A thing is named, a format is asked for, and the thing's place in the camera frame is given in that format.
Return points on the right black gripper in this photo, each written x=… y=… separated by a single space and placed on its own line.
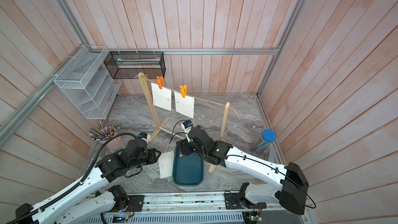
x=185 y=147

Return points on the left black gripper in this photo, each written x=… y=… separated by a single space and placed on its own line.
x=153 y=158

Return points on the white postcard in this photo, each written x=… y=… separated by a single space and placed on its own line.
x=161 y=97
x=166 y=162
x=184 y=105

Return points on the yellow orange clothespin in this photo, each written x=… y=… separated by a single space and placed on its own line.
x=183 y=91

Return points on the dark orange clothespin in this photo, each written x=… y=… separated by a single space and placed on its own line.
x=160 y=82

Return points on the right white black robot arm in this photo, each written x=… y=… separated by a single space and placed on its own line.
x=285 y=185

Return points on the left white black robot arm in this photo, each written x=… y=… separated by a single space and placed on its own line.
x=66 y=205

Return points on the dark teal plastic tray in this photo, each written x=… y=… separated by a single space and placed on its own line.
x=187 y=170

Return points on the pink pencil cup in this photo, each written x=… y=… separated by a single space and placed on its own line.
x=105 y=133

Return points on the blue lid clear jar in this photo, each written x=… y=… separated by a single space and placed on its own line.
x=266 y=138

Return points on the black mesh basket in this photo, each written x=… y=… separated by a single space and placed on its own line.
x=128 y=64

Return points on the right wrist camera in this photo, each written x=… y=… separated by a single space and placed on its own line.
x=187 y=126

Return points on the wooden drying rack frame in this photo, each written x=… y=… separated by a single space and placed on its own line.
x=160 y=125

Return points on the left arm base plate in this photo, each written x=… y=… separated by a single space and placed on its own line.
x=131 y=204

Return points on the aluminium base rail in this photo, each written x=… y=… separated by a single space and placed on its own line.
x=196 y=208

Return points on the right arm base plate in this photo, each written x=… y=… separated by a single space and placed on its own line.
x=236 y=201

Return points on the white wire mesh shelf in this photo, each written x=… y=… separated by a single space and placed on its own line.
x=88 y=84

